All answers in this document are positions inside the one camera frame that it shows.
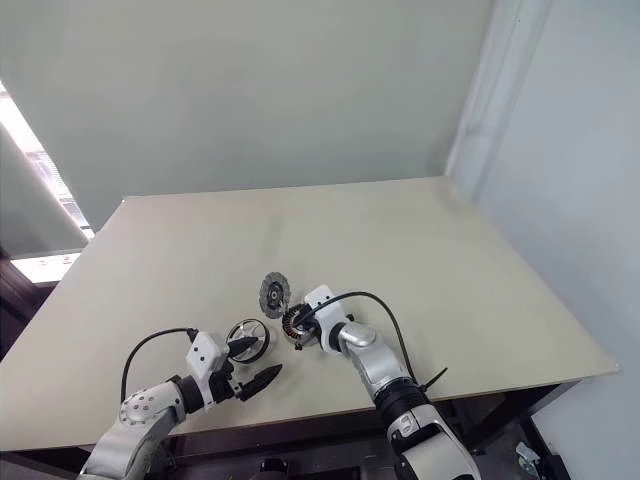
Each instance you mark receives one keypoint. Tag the round grey motor lid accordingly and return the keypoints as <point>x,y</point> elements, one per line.
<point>274,295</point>

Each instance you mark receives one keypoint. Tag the dark rounded shape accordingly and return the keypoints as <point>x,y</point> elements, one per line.
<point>274,470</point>

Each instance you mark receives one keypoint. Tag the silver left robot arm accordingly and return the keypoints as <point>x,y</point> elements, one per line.
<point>145,415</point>

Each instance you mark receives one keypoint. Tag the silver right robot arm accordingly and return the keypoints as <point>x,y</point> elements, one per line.
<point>380,365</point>

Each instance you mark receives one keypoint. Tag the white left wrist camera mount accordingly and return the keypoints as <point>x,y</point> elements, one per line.
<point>205,355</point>

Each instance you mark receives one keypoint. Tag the metal caster wheel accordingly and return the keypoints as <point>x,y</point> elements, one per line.
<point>527,457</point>

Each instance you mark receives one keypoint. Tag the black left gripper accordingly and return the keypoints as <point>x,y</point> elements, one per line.
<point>222,385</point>

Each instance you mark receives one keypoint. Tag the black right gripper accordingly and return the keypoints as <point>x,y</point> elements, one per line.
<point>315,332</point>

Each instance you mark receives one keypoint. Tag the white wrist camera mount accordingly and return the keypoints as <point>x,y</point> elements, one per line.
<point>327,305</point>
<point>205,355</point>

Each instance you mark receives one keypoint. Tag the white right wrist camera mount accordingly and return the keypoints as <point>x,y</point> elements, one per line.
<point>327,305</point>

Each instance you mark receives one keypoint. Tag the black spoked rotor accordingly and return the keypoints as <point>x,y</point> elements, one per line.
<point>263,340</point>

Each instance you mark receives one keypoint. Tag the motor housing with copper windings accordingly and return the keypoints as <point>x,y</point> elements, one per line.
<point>291,327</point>

